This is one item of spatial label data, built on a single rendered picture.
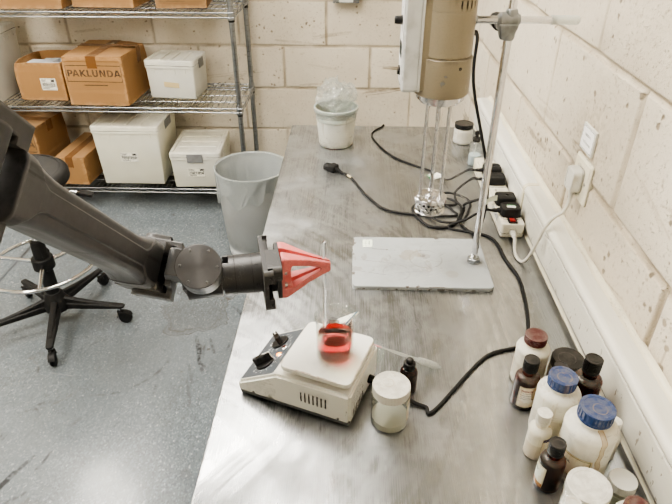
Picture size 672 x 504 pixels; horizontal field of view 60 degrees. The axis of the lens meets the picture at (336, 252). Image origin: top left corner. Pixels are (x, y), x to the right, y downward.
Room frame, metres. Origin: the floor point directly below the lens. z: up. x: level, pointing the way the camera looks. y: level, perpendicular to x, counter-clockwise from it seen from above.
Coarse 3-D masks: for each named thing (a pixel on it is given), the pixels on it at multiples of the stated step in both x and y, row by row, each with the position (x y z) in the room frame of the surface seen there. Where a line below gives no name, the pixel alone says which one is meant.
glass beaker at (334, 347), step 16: (336, 304) 0.72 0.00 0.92; (320, 320) 0.70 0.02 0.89; (336, 320) 0.71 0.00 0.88; (352, 320) 0.69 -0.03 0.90; (320, 336) 0.67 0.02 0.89; (336, 336) 0.66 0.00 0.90; (352, 336) 0.67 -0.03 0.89; (320, 352) 0.67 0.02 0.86; (336, 352) 0.66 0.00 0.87; (352, 352) 0.67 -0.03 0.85
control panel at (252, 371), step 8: (272, 336) 0.80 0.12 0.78; (280, 336) 0.78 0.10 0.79; (288, 336) 0.77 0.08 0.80; (296, 336) 0.76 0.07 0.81; (288, 344) 0.74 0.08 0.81; (264, 352) 0.75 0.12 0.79; (272, 352) 0.74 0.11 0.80; (280, 352) 0.72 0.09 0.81; (280, 360) 0.70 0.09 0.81; (248, 368) 0.71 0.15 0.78; (256, 368) 0.70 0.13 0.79; (272, 368) 0.68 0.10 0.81; (248, 376) 0.69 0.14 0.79
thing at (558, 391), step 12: (552, 372) 0.62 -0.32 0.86; (564, 372) 0.62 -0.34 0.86; (540, 384) 0.62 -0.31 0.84; (552, 384) 0.60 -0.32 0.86; (564, 384) 0.60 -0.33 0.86; (576, 384) 0.60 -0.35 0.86; (540, 396) 0.60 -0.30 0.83; (552, 396) 0.59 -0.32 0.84; (564, 396) 0.59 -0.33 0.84; (576, 396) 0.59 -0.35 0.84; (552, 408) 0.59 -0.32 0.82; (564, 408) 0.58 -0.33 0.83; (528, 420) 0.62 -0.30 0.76; (552, 420) 0.58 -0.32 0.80; (552, 432) 0.58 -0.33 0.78
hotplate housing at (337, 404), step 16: (368, 368) 0.69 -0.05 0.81; (240, 384) 0.68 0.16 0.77; (256, 384) 0.67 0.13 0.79; (272, 384) 0.66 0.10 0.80; (288, 384) 0.65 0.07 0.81; (304, 384) 0.64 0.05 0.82; (320, 384) 0.64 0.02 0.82; (368, 384) 0.69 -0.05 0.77; (272, 400) 0.67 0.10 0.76; (288, 400) 0.65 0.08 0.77; (304, 400) 0.64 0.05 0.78; (320, 400) 0.63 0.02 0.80; (336, 400) 0.62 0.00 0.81; (352, 400) 0.62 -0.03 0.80; (320, 416) 0.63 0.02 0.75; (336, 416) 0.62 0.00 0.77; (352, 416) 0.62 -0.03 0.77
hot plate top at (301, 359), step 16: (304, 336) 0.73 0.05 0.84; (368, 336) 0.73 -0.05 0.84; (288, 352) 0.69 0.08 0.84; (304, 352) 0.69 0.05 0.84; (368, 352) 0.69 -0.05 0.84; (288, 368) 0.66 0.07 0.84; (304, 368) 0.65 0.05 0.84; (320, 368) 0.65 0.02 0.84; (336, 368) 0.65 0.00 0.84; (352, 368) 0.65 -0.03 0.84; (336, 384) 0.62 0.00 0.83; (352, 384) 0.63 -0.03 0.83
